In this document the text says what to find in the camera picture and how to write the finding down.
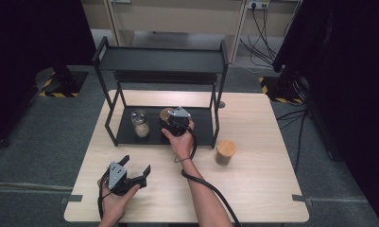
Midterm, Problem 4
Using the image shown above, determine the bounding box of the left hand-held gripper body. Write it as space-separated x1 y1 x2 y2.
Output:
108 161 147 197

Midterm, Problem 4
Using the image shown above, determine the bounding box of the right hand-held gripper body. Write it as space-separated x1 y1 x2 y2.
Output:
160 106 193 137

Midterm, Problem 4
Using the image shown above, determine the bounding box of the wooden-lid jar of brown slices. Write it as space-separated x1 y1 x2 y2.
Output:
159 107 175 123

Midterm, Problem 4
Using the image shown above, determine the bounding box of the black metal two-tier rack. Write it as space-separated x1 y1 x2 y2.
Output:
92 35 230 149

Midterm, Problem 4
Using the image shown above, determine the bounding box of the steel-lid glass jar white powder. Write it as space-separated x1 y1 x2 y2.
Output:
129 109 150 139

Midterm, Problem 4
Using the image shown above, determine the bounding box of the wooden-lid jar of dried flowers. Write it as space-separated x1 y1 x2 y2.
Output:
215 139 238 167

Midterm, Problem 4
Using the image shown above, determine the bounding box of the person's right hand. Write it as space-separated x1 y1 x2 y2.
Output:
161 120 197 162

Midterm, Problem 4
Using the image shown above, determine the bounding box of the person's left hand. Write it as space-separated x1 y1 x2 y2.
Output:
96 177 142 226

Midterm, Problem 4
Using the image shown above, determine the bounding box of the grey floor tape piece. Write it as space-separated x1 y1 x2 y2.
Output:
291 194 315 208
60 194 84 204

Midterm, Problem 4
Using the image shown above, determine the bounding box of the black stand base striped tape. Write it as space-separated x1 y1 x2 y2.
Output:
258 74 305 105
35 64 89 98

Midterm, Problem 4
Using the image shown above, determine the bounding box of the white power strip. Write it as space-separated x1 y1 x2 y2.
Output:
247 0 270 9

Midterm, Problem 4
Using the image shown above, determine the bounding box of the black curtain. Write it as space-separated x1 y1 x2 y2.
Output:
0 0 97 151
271 0 379 227

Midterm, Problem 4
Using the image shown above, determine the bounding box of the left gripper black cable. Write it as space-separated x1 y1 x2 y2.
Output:
96 170 112 221

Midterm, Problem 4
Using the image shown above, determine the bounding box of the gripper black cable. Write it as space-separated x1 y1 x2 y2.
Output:
96 170 112 221
181 125 243 227

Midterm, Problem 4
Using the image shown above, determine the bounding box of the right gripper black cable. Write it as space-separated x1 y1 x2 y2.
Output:
181 125 243 227

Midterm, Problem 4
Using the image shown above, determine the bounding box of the black power cable bundle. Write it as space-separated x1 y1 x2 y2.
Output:
238 5 278 69

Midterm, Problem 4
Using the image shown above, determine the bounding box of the black floor cable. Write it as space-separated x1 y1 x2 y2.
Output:
276 108 310 174

